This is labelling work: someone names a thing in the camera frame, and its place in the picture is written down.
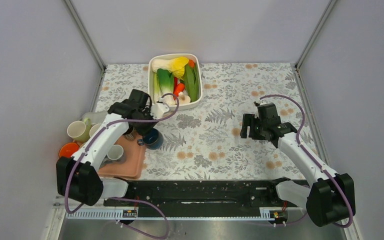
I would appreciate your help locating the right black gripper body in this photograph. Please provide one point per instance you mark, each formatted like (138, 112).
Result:
(257, 129)

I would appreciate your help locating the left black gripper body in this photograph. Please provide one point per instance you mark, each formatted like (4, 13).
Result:
(142, 128)

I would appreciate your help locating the brown mug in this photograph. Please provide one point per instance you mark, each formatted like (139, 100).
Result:
(130, 134)

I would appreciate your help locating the dark blue mug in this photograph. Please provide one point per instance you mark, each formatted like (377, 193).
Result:
(152, 141)

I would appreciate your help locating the yellow mug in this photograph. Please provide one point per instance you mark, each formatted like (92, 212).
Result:
(94, 129)

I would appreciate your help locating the grey mug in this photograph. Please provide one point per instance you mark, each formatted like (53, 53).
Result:
(116, 155)

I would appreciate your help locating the light green mug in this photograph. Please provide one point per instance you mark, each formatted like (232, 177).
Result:
(79, 130)

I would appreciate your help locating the orange mug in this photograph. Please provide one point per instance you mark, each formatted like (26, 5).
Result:
(68, 149)

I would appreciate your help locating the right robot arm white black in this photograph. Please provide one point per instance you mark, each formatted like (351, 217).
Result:
(329, 197)

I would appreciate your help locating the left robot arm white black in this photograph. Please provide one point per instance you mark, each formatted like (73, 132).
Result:
(77, 176)

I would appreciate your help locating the bok choy toy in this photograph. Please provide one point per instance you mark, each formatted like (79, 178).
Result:
(166, 85)

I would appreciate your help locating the white mushroom toy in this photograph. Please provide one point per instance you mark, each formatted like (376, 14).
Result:
(183, 99)

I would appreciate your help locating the orange carrot toy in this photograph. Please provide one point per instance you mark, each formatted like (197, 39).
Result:
(180, 87)

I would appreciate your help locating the red chili toy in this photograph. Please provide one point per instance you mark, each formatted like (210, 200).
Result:
(175, 81)

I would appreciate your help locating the floral table mat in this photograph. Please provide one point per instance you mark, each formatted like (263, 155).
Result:
(204, 143)

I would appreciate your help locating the white vegetable tray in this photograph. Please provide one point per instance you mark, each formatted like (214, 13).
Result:
(153, 88)

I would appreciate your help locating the napa cabbage toy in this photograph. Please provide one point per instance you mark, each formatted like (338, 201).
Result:
(176, 66)

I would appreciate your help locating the green leafy vegetable toy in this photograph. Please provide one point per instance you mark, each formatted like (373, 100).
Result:
(191, 81)

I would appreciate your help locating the pink plastic tray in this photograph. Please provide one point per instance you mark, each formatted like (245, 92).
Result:
(131, 168)

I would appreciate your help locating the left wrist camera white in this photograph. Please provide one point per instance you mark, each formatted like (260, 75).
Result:
(160, 110)

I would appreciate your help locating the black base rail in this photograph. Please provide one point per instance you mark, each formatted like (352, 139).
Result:
(196, 199)

